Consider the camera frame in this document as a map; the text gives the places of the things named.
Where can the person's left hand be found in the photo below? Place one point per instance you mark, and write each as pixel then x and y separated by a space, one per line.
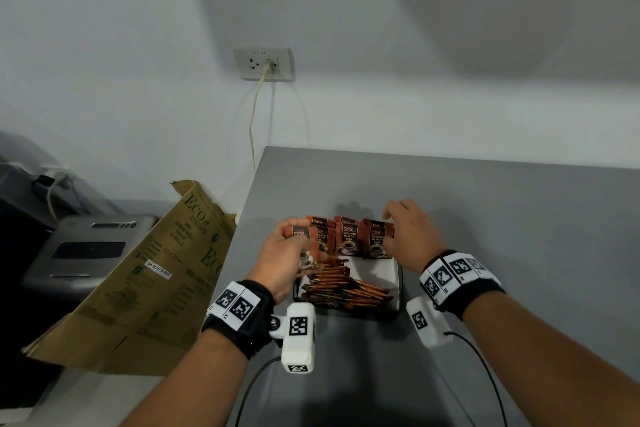
pixel 275 266

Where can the person's right hand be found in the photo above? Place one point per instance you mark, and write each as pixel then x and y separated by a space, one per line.
pixel 415 236

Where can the black tray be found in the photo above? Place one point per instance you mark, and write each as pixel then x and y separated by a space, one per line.
pixel 320 306

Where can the person's left forearm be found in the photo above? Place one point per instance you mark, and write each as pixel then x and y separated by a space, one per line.
pixel 190 386

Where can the person's right forearm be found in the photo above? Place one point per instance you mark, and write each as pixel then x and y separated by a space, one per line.
pixel 550 366

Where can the black wristband with marker tags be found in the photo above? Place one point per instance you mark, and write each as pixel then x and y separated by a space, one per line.
pixel 460 281
pixel 240 316

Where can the brown cardboard box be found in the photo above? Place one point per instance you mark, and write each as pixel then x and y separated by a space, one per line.
pixel 135 306

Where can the grey appliance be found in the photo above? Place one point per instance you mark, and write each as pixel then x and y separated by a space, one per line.
pixel 80 251

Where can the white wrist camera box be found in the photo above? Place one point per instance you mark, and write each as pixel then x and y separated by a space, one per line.
pixel 427 324
pixel 297 341

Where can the white wall socket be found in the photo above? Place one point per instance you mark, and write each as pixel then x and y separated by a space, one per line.
pixel 250 64

